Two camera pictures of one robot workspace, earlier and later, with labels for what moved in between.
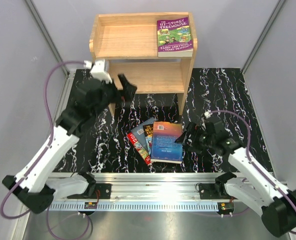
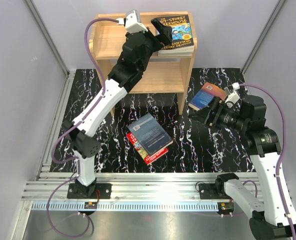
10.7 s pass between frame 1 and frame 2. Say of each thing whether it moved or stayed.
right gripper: moved
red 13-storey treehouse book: stayed
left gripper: moved
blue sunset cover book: moved
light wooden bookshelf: stayed
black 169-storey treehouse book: moved
